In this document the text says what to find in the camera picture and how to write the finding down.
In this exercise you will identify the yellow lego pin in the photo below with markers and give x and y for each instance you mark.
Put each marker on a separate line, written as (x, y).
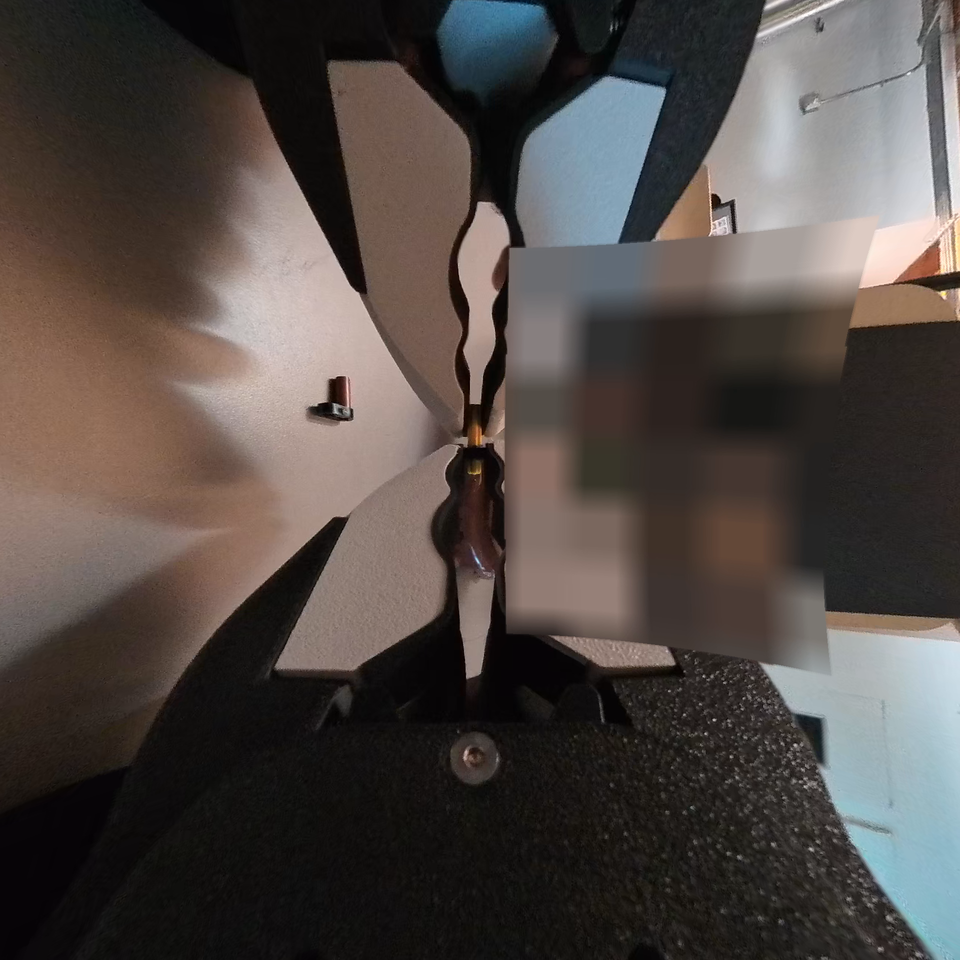
(475, 435)

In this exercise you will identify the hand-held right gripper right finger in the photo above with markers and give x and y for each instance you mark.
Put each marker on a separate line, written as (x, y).
(630, 658)

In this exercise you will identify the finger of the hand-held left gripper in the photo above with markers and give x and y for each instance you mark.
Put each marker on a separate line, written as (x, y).
(405, 225)
(585, 165)

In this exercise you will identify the black lego link piece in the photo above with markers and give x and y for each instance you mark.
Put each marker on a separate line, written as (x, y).
(330, 411)

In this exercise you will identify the black standing panel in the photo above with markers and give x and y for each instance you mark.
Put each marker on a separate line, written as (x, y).
(900, 465)

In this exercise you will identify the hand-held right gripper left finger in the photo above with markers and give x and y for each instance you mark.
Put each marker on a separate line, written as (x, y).
(375, 592)

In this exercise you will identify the brown lego stem piece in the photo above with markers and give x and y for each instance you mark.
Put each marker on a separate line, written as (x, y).
(472, 525)

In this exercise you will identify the brown lego cylinder piece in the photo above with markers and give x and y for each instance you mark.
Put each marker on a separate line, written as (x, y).
(343, 388)

